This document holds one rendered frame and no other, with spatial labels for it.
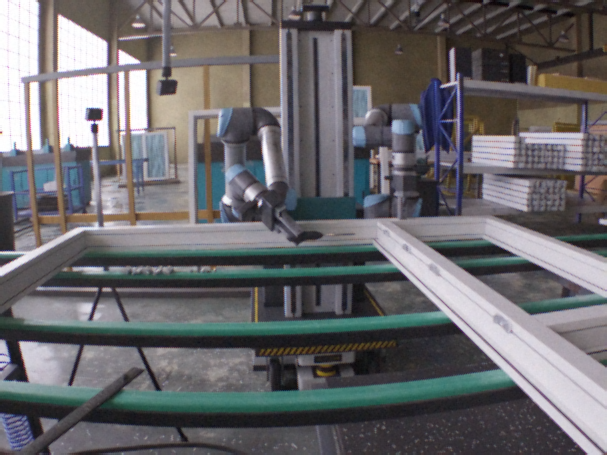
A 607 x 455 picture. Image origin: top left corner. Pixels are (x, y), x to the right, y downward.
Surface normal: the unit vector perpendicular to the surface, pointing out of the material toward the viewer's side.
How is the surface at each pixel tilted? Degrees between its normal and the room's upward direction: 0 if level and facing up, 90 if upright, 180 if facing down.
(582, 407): 90
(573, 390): 90
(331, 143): 90
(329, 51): 90
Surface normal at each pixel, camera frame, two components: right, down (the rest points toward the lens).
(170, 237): 0.07, 0.19
